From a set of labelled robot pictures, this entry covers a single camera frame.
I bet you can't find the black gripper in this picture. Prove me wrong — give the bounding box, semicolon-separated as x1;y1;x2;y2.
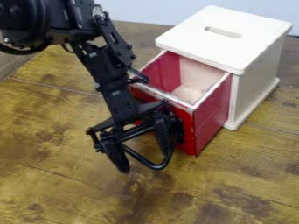
87;80;177;173

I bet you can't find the black metal drawer handle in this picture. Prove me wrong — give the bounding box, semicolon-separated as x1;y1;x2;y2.
119;114;183;171

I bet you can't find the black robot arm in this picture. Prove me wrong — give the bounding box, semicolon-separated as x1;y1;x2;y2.
0;0;181;173

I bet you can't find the red wooden drawer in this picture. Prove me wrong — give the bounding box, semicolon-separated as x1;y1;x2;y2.
131;51;233;156

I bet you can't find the white wooden box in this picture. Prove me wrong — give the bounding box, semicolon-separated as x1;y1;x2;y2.
155;5;293;130

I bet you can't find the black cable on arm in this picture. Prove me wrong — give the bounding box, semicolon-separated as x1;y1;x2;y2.
127;67;153;85

